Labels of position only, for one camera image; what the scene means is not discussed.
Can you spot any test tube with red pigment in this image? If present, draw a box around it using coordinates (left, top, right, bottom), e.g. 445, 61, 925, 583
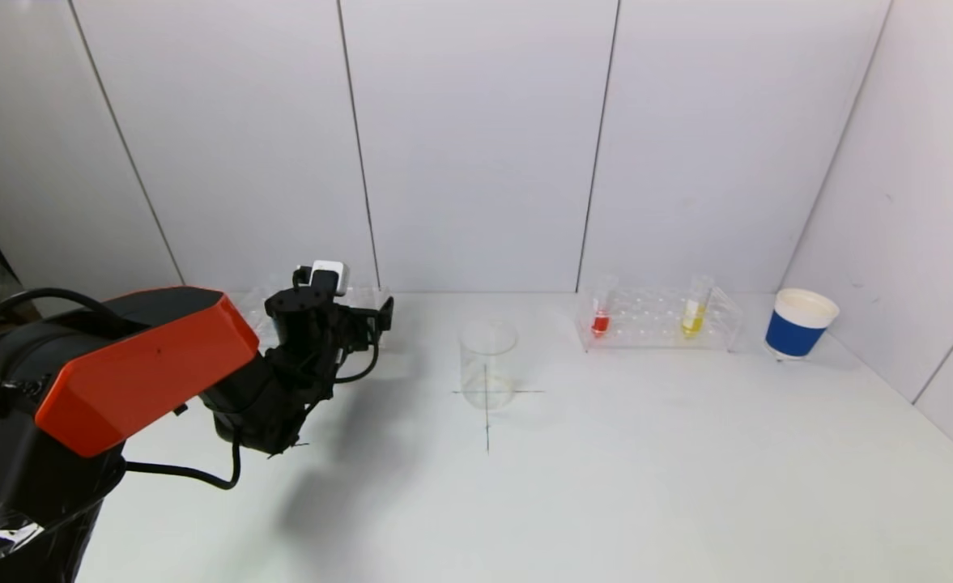
591, 275, 619, 337

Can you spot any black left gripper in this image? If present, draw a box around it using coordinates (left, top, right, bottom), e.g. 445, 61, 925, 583
336, 296, 394, 352

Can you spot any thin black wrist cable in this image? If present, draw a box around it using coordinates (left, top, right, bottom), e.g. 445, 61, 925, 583
124, 433, 242, 492

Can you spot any clear plastic wrap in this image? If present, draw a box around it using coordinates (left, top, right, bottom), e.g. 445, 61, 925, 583
0, 486, 113, 583

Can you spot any blue white paper cup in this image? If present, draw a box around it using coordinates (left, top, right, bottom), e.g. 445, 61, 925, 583
764, 288, 840, 361

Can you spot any clear glass beaker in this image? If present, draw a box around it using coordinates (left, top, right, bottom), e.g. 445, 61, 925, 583
458, 320, 519, 411

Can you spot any test tube with yellow pigment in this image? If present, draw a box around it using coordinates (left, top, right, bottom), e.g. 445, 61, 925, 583
681, 275, 715, 338

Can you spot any clear acrylic test tube rack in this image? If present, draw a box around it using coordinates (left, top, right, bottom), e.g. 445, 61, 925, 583
233, 285, 389, 351
575, 283, 744, 353

